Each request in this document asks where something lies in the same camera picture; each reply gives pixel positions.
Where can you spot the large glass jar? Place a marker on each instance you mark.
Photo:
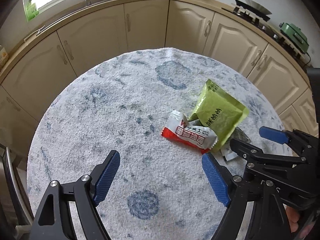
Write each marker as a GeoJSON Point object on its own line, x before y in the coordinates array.
{"type": "Point", "coordinates": [3, 56]}

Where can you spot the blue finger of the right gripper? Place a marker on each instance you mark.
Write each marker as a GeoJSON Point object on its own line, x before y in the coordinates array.
{"type": "Point", "coordinates": [280, 137]}
{"type": "Point", "coordinates": [254, 154]}

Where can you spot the gas stove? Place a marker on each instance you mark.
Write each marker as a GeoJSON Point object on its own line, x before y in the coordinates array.
{"type": "Point", "coordinates": [262, 22]}

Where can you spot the black steel pedal bin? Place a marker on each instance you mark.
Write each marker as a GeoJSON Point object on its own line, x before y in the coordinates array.
{"type": "Point", "coordinates": [16, 213]}

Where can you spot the kitchen sink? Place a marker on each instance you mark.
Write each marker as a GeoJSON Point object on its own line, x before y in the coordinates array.
{"type": "Point", "coordinates": [66, 13]}

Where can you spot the steel wok pan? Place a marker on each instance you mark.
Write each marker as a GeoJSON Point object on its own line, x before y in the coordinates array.
{"type": "Point", "coordinates": [259, 7]}

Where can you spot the green snack bag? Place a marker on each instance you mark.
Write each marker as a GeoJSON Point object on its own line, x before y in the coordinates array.
{"type": "Point", "coordinates": [219, 111]}

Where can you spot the white blue patterned tablecloth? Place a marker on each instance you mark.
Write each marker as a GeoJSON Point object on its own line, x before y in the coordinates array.
{"type": "Point", "coordinates": [160, 190]}

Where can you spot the person's right hand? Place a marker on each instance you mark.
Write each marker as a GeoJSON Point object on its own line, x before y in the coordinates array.
{"type": "Point", "coordinates": [293, 217]}

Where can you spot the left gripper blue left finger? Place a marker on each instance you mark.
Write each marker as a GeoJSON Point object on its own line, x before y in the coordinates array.
{"type": "Point", "coordinates": [102, 177]}

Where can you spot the grey white torn bag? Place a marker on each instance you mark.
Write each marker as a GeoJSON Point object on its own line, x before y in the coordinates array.
{"type": "Point", "coordinates": [232, 143]}

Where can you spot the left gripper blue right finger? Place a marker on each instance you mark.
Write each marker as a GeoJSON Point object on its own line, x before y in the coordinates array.
{"type": "Point", "coordinates": [214, 173]}

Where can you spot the green electric cooker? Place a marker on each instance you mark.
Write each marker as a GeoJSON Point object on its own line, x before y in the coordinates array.
{"type": "Point", "coordinates": [295, 35]}

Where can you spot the cream lower cabinets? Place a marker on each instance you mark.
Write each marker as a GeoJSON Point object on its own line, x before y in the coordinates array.
{"type": "Point", "coordinates": [41, 68]}

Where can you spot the green bottle on sill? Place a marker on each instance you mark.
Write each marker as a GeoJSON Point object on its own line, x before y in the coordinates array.
{"type": "Point", "coordinates": [31, 10]}

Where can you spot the red white candy wrapper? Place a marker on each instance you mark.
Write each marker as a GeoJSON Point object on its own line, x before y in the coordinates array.
{"type": "Point", "coordinates": [179, 129]}

